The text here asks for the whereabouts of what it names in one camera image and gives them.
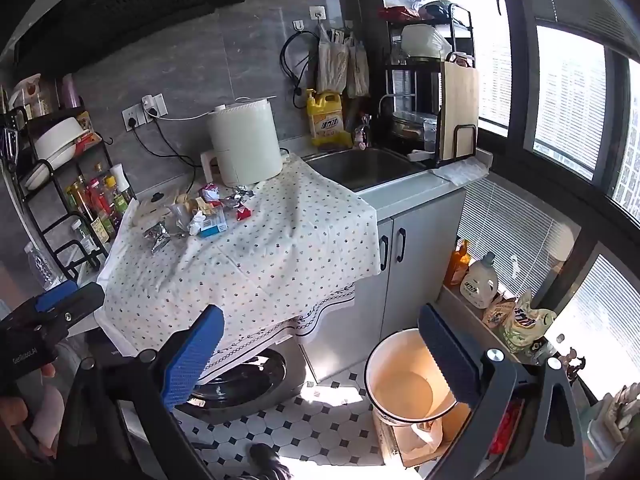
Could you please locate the yellow detergent bottle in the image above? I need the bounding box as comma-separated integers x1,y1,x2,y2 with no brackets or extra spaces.
306,89,354,151

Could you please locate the silver washing machine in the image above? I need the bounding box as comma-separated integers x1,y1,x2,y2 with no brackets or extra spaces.
170,335,311,426

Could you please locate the window blind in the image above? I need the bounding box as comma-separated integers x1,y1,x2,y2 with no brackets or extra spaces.
457,177,583,311

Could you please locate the dark slipper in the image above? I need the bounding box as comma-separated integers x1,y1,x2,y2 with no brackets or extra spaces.
249,442,293,480

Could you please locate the blue and white box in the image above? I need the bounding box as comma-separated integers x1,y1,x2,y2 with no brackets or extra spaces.
197,207,228,238

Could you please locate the detergent refill bag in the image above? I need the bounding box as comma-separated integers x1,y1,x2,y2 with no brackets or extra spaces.
502,290,557,353

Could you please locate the looped black cable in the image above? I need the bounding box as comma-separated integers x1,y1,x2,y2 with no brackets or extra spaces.
279,30,321,111

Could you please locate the black range hood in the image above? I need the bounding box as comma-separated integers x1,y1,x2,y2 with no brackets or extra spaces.
0,0,271,68

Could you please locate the orange bottle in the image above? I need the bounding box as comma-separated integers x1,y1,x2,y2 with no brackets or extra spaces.
444,240,472,288

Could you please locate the stainless steel sink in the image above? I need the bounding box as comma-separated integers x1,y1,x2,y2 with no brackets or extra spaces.
302,147,428,193

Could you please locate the white enamel basin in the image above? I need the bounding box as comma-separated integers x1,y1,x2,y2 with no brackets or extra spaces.
364,327,473,428

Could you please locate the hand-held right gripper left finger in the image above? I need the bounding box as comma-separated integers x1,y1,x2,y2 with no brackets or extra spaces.
52,304,226,480

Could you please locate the hanging plastic bag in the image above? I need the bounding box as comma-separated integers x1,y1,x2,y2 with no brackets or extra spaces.
346,32,371,98
316,25,351,95

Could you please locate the black dish rack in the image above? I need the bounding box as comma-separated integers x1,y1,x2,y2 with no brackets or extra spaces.
382,2,481,168

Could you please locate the cardboard box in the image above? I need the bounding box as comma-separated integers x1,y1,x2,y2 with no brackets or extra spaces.
372,405,476,471

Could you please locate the small pink bottle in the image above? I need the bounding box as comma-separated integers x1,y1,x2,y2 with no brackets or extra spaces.
352,115,373,151

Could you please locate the clear plastic bottle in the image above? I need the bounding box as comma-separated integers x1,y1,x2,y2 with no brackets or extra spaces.
24,242,61,291

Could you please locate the wooden cutting board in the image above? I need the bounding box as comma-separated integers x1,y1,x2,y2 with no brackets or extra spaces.
437,62,481,161

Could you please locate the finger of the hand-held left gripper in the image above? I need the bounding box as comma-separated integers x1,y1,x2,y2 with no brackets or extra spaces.
47,282,106,341
31,280,81,313

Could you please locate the white jug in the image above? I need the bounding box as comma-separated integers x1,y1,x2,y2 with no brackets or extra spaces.
7,74,42,111

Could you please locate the white bowl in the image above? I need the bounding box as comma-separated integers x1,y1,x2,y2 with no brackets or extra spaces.
400,24,453,58
32,116,86,162

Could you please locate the person's left hand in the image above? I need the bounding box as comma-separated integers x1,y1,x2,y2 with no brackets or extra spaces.
0,362,57,462

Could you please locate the black seasoning rack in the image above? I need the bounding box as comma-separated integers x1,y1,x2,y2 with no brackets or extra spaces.
0,110,116,281

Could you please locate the black power cable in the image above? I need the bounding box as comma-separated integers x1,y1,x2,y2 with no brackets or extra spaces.
131,120,201,196

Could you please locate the pink thermos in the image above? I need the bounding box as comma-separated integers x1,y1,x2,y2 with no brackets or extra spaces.
61,74,81,110

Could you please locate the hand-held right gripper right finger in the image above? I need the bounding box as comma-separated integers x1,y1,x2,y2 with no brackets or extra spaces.
417,302,587,480

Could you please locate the white laundry detergent bottle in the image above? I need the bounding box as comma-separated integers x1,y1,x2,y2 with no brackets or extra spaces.
460,251,500,310

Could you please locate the crumpled silver wrapper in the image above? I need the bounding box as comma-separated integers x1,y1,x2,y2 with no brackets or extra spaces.
142,222,173,255

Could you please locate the grey sink cabinet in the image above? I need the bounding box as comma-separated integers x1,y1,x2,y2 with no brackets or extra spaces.
300,180,468,386

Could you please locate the floral tablecloth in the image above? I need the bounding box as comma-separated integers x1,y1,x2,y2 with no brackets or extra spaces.
95,152,381,356

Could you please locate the cream air fryer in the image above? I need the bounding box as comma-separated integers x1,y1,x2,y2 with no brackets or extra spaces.
200,96,285,188

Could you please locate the white cable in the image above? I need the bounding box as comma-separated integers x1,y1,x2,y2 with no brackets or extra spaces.
150,109,213,122

